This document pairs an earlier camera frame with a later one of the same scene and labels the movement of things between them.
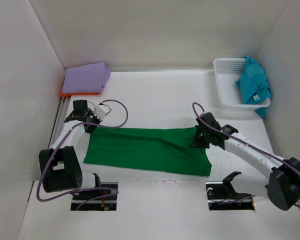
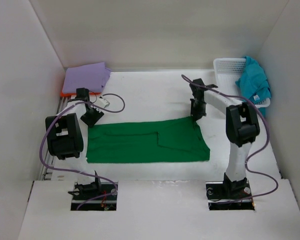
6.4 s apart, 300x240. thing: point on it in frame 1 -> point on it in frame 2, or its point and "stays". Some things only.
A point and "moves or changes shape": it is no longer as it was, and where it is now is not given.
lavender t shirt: x=91 y=78 stays
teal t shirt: x=254 y=85 stays
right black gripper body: x=200 y=139 -> x=198 y=108
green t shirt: x=166 y=150 moves or changes shape
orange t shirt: x=64 y=94 stays
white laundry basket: x=227 y=71 stays
